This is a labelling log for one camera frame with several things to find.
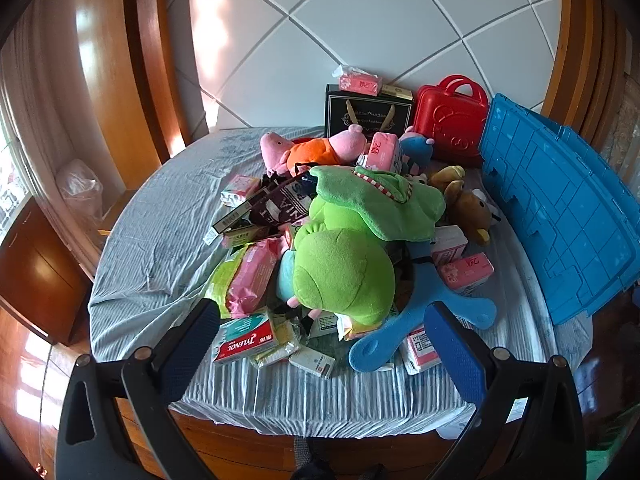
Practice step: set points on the green packet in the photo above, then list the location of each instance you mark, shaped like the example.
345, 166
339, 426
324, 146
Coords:
222, 270

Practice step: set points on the tan bear plush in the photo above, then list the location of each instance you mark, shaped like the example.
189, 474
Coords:
447, 175

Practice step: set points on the dark snack bag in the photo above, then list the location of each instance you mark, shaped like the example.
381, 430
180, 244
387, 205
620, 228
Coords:
285, 205

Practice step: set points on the large pink wipes pack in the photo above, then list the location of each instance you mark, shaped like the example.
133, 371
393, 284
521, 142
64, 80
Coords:
250, 275

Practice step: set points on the yellow packet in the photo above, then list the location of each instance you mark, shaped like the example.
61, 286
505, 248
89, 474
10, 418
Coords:
280, 335

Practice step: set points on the red medicine box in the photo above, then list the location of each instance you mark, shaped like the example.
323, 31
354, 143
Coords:
245, 342

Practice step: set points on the pink pig plush orange dress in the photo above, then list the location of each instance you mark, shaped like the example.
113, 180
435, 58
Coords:
350, 142

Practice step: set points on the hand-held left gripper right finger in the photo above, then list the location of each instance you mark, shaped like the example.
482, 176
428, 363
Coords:
457, 355

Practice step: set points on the long black carton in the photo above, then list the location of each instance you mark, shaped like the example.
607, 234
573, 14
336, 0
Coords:
232, 217

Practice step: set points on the blue y-shaped toy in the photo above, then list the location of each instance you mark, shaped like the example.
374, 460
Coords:
385, 342

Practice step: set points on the teal plush doll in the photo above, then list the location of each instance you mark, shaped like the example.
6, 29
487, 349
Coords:
286, 275

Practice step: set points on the blue plastic crate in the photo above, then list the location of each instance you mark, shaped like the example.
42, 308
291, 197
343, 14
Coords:
550, 185

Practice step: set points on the white medicine box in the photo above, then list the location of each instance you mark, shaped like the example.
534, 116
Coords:
312, 360

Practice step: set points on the wooden headboard pillar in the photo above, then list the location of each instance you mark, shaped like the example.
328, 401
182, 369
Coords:
110, 60
580, 35

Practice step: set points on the wooden nightstand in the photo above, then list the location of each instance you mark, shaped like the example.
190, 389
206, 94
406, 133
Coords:
40, 270

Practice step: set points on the small green box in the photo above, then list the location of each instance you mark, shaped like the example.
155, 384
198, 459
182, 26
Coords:
242, 236

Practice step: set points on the clear plastic bag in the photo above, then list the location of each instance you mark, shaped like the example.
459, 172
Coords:
77, 190

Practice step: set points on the green frog plush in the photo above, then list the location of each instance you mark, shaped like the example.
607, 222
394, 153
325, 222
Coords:
340, 270

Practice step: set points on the red toy suitcase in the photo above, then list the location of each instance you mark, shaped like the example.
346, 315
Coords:
445, 120

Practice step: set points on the white panelled headboard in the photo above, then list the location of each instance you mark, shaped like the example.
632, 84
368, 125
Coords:
375, 20

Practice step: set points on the dark green gold box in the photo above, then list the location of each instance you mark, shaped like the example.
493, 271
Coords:
350, 110

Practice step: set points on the brown bear plush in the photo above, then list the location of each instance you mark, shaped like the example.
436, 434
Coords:
472, 210

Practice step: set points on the sheer curtain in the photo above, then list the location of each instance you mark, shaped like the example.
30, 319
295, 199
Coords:
30, 110

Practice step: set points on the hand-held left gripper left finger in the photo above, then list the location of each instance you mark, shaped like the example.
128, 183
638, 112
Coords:
190, 350

